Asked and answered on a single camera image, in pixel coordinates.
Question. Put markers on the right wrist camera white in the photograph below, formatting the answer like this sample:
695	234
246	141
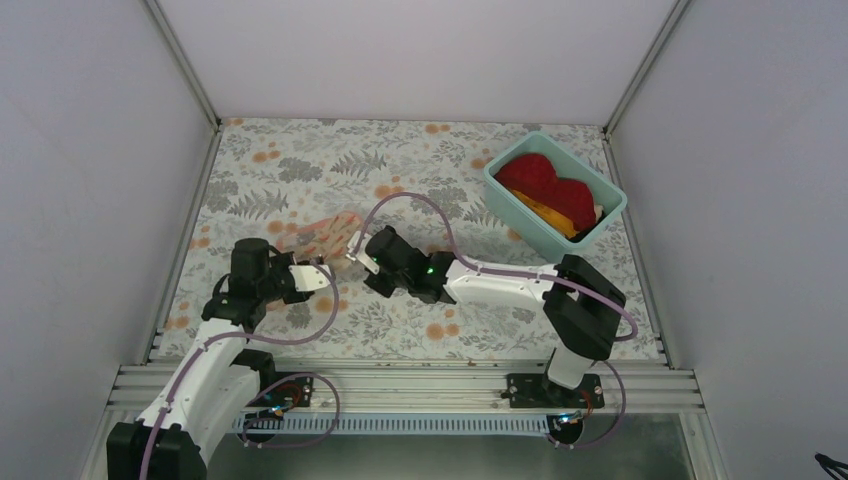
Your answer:
356	252

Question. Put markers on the floral pink laundry bag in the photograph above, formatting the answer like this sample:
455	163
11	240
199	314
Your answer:
328	238

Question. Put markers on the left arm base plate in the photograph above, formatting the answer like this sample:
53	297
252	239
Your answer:
287	396

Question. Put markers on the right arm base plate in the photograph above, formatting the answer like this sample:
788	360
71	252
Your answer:
536	391

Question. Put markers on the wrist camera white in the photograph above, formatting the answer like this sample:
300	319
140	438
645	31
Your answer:
356	252
311	277

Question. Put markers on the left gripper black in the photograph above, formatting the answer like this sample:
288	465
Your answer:
282	258

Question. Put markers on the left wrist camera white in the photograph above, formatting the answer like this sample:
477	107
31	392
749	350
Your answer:
311	277

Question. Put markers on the aluminium rail frame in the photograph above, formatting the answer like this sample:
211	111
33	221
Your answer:
454	397

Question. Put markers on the red bra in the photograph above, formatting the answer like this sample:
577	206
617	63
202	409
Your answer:
534	173

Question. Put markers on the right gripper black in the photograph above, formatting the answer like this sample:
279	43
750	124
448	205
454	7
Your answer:
382	287

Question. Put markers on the teal plastic basket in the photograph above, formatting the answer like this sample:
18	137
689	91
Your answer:
547	242

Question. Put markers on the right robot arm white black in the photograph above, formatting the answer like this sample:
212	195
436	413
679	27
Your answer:
583	307

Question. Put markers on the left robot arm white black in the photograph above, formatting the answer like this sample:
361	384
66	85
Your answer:
175	436

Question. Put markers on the floral patterned table mat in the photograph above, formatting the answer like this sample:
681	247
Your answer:
272	176

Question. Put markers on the orange yellow garment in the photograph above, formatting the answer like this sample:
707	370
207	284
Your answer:
559	214

